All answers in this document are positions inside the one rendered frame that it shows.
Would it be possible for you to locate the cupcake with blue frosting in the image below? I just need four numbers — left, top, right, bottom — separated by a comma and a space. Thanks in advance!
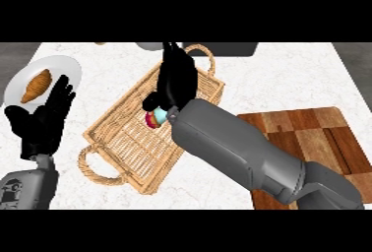
143, 108, 170, 130

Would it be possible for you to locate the golden brown croissant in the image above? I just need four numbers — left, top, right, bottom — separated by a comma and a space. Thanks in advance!
21, 68, 53, 104

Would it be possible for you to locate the white round plate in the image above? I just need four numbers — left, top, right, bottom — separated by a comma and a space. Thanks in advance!
3, 54, 83, 108

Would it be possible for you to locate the pale grey round object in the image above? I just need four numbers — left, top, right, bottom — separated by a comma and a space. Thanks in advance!
134, 41, 165, 52

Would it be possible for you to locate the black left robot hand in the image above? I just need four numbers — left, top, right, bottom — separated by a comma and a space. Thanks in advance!
3, 74, 77, 160

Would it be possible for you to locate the checkered wooden cutting board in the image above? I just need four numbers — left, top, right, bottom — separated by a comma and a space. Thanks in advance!
235, 106, 372, 211

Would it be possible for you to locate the dark grey flat appliance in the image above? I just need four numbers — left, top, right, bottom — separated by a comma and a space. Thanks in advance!
182, 41, 260, 57

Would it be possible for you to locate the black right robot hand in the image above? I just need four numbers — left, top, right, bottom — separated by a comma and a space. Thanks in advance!
140, 41, 199, 112

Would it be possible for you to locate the rectangular wicker basket with handles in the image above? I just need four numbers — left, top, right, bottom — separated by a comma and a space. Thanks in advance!
77, 43, 227, 196

